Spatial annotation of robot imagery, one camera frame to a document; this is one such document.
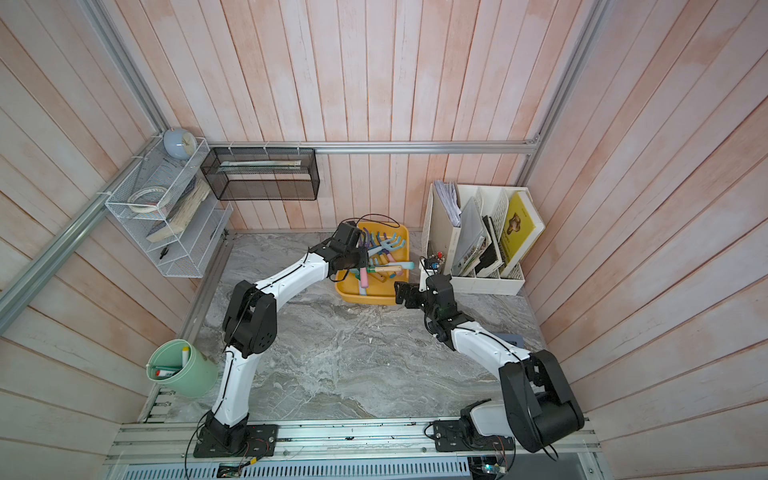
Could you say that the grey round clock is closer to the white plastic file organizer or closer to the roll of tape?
the roll of tape

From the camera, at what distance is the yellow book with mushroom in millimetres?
877

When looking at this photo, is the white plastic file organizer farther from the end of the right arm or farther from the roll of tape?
the roll of tape

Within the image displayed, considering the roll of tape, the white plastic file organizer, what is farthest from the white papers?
the roll of tape

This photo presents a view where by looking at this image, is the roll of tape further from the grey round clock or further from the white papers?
the white papers

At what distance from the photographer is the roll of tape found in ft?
2.35

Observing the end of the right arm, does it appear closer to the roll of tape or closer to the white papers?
the white papers

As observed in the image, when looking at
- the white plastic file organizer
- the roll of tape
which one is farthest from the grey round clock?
the white plastic file organizer

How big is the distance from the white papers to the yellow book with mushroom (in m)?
0.20

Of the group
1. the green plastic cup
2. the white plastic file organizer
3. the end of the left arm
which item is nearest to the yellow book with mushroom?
the white plastic file organizer

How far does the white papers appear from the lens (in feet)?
2.74

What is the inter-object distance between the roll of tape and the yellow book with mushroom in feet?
3.23

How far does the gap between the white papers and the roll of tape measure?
75 cm

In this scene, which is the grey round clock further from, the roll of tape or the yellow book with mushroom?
the yellow book with mushroom

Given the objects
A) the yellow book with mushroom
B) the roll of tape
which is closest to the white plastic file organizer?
the yellow book with mushroom
